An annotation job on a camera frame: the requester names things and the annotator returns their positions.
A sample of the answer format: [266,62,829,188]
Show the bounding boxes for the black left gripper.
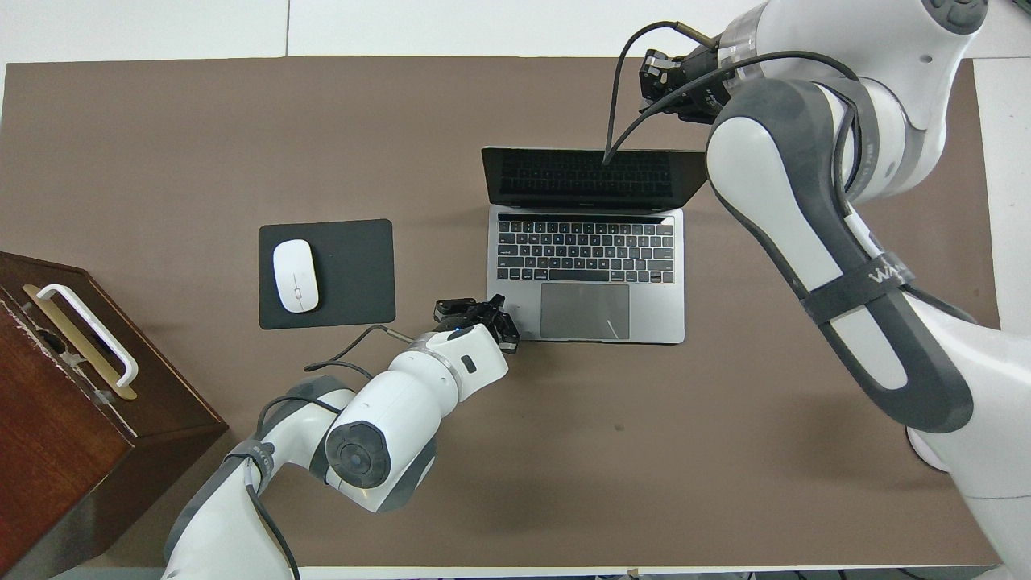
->
[434,294,521,354]

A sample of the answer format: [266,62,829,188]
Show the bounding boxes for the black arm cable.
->
[304,324,420,379]
[604,22,863,166]

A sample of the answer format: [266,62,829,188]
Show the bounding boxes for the brown table mat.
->
[0,55,1004,569]

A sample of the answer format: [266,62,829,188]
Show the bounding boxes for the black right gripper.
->
[640,40,738,124]

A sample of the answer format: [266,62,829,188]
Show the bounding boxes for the grey aluminium laptop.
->
[481,147,710,346]

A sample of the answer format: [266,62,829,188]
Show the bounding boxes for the black mouse pad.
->
[258,218,397,330]

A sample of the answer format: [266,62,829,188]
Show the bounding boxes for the dark wooden box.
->
[0,251,230,577]

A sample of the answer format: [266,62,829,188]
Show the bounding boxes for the white computer mouse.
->
[272,239,320,313]

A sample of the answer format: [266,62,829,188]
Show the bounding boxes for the white box handle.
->
[36,284,139,389]

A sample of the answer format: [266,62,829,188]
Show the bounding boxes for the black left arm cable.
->
[304,324,420,379]

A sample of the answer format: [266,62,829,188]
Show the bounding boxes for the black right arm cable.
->
[604,22,863,166]

